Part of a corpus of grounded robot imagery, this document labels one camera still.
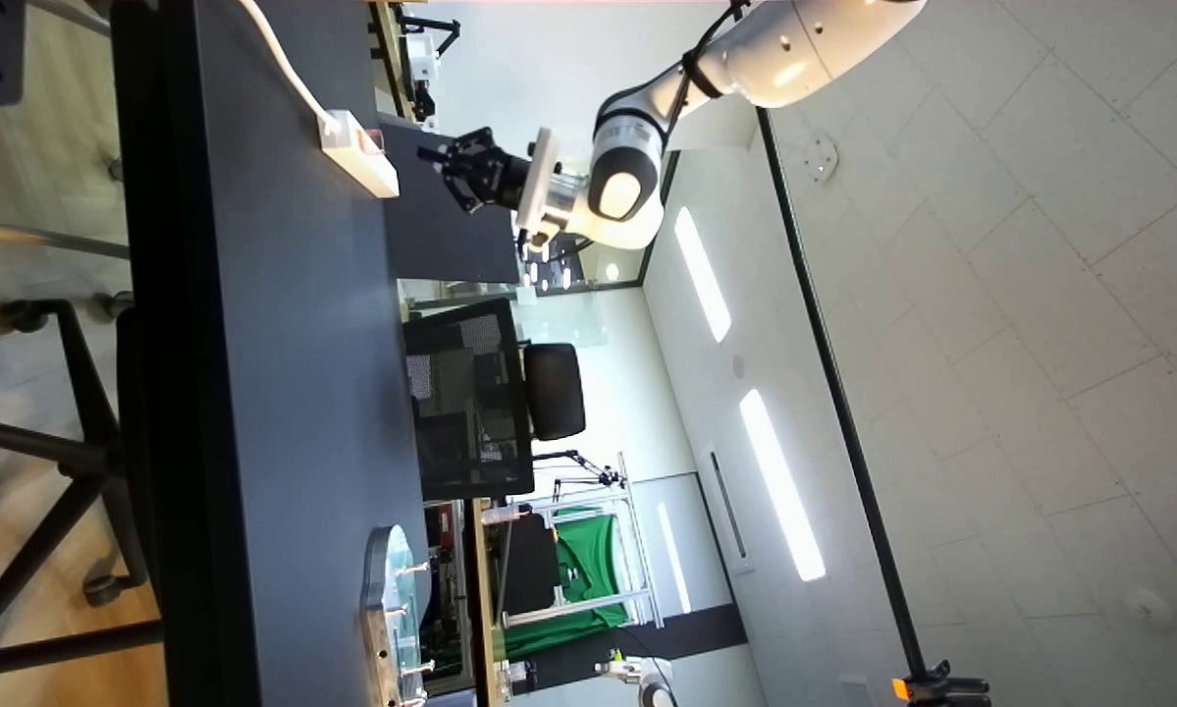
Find white cable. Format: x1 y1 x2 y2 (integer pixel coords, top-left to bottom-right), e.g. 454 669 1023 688
238 0 344 134

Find round ceiling detector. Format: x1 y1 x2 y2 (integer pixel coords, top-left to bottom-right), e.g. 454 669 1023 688
802 136 841 185
1121 587 1176 632

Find long ceiling light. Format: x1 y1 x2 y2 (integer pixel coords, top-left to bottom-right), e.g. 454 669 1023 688
738 389 829 583
656 501 693 617
673 205 733 345

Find white power strip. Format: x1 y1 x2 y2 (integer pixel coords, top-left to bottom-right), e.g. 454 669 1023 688
317 109 401 200

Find white metal frame rack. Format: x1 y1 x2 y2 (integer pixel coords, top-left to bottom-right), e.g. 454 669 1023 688
486 452 665 631

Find metal mounting plate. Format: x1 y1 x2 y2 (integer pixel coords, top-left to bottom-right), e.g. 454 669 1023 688
358 524 435 707

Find dark desk partition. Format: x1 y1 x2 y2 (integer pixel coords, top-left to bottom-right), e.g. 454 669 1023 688
378 112 521 286

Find green cloth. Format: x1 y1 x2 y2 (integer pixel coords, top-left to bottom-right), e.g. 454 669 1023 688
503 511 631 661

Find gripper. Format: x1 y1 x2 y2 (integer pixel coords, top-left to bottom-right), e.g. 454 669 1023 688
418 127 533 214

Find black pole with orange clamp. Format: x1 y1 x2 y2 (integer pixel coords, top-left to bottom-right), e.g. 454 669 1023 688
755 106 993 707

